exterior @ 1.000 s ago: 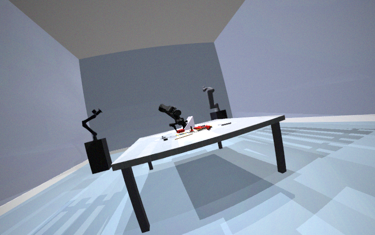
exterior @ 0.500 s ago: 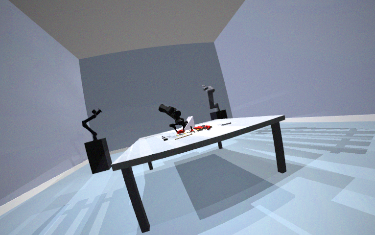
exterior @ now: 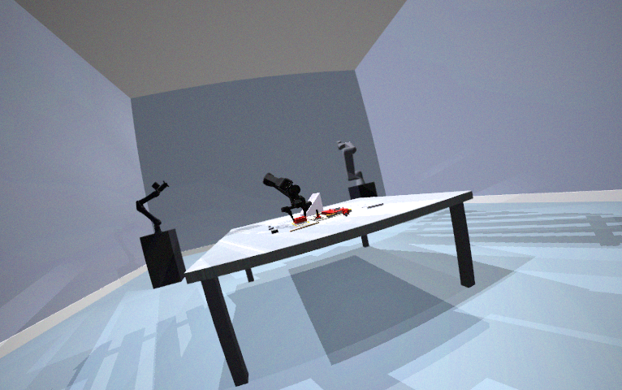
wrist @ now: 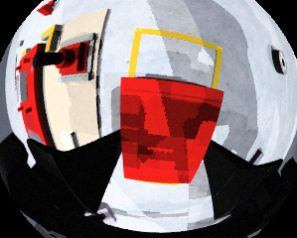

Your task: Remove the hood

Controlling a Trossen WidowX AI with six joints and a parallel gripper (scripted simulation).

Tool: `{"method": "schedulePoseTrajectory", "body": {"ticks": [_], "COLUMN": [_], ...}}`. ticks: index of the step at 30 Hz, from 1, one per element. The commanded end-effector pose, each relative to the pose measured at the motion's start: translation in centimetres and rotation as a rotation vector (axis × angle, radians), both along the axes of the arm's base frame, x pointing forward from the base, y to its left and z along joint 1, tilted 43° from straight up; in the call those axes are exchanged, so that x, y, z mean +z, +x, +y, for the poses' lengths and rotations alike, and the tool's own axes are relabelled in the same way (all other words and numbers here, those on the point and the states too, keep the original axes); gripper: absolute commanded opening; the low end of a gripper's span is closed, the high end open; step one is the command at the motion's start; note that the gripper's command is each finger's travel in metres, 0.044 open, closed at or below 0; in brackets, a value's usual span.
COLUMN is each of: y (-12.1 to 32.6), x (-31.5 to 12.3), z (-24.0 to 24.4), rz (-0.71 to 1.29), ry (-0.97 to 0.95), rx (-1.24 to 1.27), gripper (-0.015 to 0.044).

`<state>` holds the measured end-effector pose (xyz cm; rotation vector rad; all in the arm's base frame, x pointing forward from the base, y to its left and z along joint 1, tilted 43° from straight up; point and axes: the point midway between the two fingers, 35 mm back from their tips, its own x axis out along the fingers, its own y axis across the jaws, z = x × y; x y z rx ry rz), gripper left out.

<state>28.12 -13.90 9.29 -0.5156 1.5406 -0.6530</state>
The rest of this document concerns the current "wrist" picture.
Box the yellow rectangular frame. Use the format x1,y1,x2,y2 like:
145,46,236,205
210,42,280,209
128,28,223,90

